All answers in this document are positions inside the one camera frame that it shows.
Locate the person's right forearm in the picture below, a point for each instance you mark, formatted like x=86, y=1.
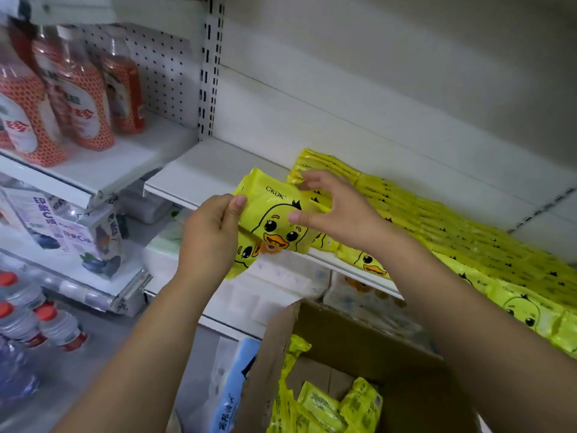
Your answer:
x=487, y=356

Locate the MIQI boxes with fruit print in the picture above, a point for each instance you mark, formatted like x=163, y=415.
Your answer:
x=90, y=234

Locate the white pegboard shelf unit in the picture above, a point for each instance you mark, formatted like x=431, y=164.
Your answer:
x=135, y=148

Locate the person's right hand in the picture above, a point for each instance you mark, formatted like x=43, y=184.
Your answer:
x=347, y=216

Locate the white blue plastic bag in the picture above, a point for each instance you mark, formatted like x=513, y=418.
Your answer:
x=225, y=392

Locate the pack of red-capped bottles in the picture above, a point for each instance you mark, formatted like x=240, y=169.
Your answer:
x=59, y=324

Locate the person's left forearm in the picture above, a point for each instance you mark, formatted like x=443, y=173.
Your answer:
x=135, y=374

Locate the green white tissue pack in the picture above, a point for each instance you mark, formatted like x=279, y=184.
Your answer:
x=167, y=239

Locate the white duck tissue pack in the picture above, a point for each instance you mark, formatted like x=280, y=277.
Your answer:
x=379, y=311
x=279, y=284

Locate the person's left hand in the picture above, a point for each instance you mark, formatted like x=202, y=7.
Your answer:
x=212, y=243

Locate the brown cardboard box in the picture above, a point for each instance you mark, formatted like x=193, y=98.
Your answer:
x=361, y=342

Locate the white metal shelf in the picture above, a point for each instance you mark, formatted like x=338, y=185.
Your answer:
x=315, y=103

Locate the yellow duck packet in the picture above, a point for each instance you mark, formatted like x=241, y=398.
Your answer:
x=245, y=257
x=270, y=207

